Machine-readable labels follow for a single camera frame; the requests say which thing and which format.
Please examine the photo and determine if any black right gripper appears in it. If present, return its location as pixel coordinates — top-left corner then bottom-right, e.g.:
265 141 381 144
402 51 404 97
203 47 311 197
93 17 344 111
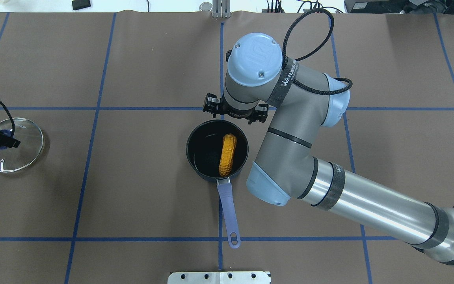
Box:
203 93 270 124

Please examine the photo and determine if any glass pot lid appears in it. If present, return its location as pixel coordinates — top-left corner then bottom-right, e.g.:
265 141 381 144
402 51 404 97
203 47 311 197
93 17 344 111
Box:
0 118 44 173

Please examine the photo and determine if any yellow corn cob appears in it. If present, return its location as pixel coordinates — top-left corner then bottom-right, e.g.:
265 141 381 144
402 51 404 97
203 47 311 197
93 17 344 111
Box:
218 133 237 177

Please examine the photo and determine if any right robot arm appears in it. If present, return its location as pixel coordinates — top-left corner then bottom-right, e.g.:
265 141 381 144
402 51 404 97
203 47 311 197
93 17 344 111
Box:
203 33 454 266

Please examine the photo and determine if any dark blue saucepan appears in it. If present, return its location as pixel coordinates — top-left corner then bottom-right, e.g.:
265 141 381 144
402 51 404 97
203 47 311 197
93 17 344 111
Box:
186 120 249 249

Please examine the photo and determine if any small black flat device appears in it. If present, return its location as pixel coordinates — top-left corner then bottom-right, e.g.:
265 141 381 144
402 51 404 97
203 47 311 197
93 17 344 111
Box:
71 0 91 11

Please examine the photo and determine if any aluminium frame post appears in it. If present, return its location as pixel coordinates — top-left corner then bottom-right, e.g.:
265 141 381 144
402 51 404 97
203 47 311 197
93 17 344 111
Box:
212 0 232 19

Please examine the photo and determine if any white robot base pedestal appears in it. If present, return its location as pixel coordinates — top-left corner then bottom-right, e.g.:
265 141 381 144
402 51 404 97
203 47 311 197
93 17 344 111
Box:
167 271 272 284

